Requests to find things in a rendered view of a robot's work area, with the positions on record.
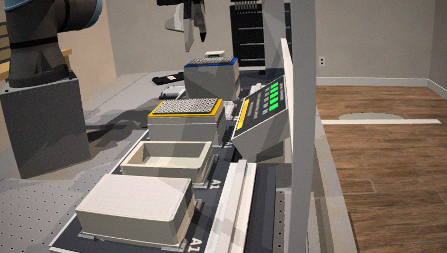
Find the beige open rectangular reservoir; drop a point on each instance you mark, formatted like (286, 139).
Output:
(175, 158)

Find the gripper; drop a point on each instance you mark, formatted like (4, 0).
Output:
(189, 13)

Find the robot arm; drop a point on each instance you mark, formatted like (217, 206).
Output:
(33, 25)

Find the grey tip rack with blue rim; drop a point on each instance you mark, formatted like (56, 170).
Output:
(215, 77)

